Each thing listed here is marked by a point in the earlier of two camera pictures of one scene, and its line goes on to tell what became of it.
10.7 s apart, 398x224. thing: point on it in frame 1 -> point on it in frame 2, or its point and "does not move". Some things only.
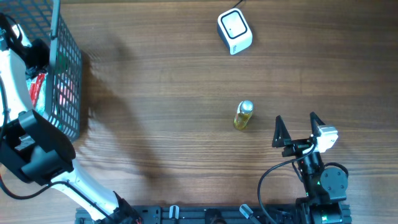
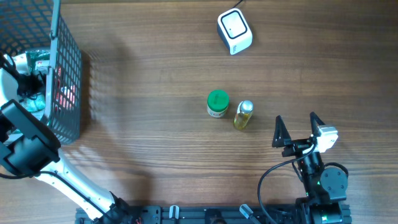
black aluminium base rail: x=261 y=214 does not move
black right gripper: x=295 y=145 does not move
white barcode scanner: x=234 y=30 does not move
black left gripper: x=44 y=49 -> x=38 y=84
